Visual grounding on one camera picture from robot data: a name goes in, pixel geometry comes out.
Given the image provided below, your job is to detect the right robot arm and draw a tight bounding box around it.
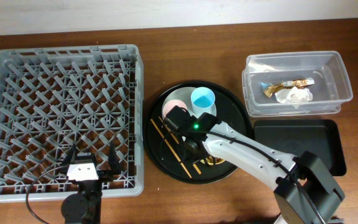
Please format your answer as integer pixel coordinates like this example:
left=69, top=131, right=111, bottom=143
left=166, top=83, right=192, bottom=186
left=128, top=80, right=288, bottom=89
left=165, top=110, right=345, bottom=223

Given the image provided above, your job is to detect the round black serving tray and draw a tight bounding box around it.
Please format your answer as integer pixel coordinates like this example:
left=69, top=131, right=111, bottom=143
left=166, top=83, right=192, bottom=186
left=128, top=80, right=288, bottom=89
left=143, top=81, right=254, bottom=184

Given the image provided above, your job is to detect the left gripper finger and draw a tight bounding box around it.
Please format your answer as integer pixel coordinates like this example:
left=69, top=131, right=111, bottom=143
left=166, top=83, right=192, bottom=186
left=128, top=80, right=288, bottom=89
left=108, top=141, right=120, bottom=175
left=60, top=145, right=76, bottom=174

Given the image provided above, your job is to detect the wooden chopstick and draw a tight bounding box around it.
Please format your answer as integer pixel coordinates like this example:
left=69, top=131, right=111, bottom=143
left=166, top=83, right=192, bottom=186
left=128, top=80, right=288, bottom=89
left=158, top=116, right=202, bottom=175
left=150, top=119, right=192, bottom=179

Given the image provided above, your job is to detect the yellow bowl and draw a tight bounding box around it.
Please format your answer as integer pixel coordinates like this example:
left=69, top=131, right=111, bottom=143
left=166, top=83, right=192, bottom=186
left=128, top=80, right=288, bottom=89
left=200, top=156, right=225, bottom=166

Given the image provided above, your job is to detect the clear plastic waste bin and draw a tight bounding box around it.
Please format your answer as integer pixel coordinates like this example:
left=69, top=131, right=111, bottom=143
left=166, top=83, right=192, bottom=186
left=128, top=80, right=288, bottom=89
left=242, top=51, right=353, bottom=118

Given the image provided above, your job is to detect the pink plastic cup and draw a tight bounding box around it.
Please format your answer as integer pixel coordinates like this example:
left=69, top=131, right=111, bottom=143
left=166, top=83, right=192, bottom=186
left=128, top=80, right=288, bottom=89
left=162, top=100, right=187, bottom=118

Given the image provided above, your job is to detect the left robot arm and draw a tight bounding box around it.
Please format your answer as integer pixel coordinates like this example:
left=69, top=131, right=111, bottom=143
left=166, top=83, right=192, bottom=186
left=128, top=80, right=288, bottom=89
left=61, top=144, right=121, bottom=223

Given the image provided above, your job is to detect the grey round plate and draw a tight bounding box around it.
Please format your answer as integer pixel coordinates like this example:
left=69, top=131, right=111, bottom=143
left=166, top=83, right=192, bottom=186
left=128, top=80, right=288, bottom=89
left=163, top=87, right=217, bottom=118

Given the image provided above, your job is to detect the silver white wrapper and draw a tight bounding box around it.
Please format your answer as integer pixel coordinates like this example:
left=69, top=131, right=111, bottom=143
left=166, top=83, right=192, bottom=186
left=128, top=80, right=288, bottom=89
left=275, top=86, right=313, bottom=104

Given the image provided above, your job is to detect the black rectangular waste tray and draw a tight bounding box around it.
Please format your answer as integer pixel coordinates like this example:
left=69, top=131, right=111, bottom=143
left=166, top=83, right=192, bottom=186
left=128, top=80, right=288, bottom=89
left=254, top=119, right=347, bottom=176

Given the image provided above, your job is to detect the gold foil snack wrapper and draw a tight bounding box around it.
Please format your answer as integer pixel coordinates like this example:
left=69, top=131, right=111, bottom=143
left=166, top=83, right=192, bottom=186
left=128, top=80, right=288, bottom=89
left=260, top=78, right=314, bottom=97

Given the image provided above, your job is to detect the blue plastic cup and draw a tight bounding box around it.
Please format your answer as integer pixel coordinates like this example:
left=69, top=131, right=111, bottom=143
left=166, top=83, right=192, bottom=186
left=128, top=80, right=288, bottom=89
left=190, top=87, right=216, bottom=114

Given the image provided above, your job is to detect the wooden chopstick left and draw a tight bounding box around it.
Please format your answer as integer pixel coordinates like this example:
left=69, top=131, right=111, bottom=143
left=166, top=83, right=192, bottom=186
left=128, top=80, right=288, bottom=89
left=150, top=119, right=192, bottom=179

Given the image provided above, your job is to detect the grey plastic dishwasher rack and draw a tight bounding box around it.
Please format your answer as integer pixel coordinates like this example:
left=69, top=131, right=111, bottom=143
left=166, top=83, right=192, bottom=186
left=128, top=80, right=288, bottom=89
left=0, top=44, right=144, bottom=203

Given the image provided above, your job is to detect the wooden chopstick right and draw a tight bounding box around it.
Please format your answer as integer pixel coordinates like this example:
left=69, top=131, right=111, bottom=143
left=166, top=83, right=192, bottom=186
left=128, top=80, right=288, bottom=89
left=158, top=116, right=202, bottom=175

